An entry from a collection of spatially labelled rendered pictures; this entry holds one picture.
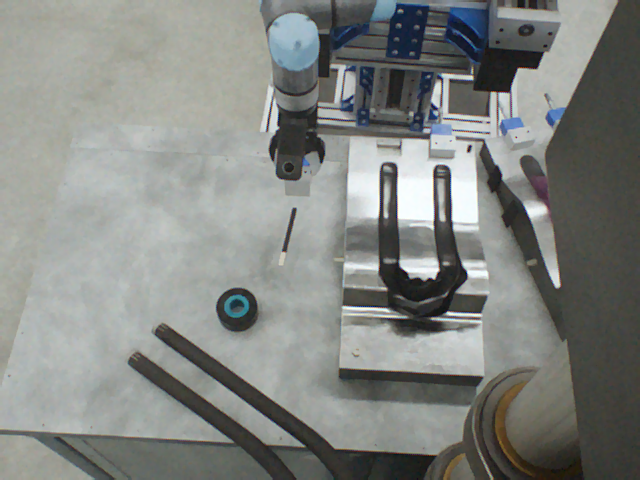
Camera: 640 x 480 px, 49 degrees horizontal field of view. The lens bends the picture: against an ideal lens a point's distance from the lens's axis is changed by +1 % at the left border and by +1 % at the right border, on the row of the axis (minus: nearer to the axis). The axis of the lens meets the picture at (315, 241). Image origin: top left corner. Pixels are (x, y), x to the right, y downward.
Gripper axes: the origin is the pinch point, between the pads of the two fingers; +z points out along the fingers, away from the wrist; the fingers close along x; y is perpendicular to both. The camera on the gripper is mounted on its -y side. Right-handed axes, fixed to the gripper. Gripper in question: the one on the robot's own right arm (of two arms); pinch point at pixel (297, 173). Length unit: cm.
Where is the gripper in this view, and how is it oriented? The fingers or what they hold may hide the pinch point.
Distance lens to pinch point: 136.1
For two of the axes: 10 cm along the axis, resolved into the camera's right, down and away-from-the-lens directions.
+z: 0.0, 4.8, 8.8
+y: 0.6, -8.7, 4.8
